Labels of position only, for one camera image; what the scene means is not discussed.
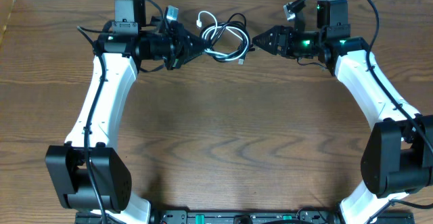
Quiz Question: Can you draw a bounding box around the white USB cable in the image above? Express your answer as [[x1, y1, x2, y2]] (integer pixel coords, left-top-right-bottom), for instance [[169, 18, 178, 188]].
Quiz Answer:
[[196, 10, 250, 65]]

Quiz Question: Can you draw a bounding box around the black USB cable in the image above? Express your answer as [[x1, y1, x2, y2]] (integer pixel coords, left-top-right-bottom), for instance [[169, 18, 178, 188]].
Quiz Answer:
[[202, 12, 255, 63]]

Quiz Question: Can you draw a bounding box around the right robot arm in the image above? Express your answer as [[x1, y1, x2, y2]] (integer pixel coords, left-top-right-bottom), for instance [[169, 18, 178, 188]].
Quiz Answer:
[[252, 0, 432, 223]]

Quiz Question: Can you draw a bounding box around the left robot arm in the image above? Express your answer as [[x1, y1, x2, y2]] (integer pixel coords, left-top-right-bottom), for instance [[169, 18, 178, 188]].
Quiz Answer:
[[45, 0, 207, 223]]

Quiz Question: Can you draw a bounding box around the right camera black cable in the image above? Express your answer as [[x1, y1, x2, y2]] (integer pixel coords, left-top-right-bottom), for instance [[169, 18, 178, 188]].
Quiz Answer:
[[297, 0, 433, 210]]

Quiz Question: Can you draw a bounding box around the camera black cable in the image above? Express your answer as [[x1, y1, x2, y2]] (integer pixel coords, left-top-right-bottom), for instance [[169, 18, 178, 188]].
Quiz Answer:
[[76, 26, 109, 224], [297, 0, 433, 210]]

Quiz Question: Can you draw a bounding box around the left camera black cable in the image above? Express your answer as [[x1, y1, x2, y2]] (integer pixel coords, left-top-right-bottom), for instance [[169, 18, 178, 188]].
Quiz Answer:
[[76, 26, 109, 224]]

